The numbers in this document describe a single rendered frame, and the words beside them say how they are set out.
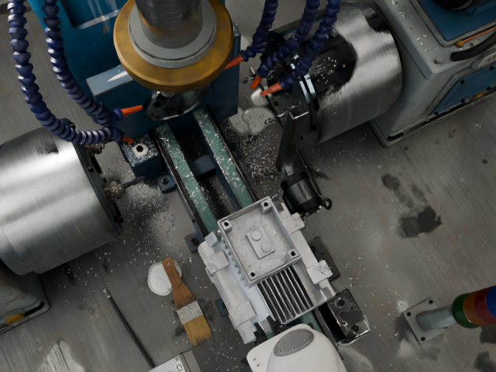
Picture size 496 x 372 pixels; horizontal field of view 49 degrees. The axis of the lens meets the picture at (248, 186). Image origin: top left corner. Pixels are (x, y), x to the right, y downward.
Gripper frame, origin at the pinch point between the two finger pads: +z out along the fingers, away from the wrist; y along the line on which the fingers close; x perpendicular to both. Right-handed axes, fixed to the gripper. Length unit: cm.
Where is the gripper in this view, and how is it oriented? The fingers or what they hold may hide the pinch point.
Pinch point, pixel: (269, 332)
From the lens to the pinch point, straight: 87.0
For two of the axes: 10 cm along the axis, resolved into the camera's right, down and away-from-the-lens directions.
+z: -2.6, -1.6, 9.5
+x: -3.8, -8.9, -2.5
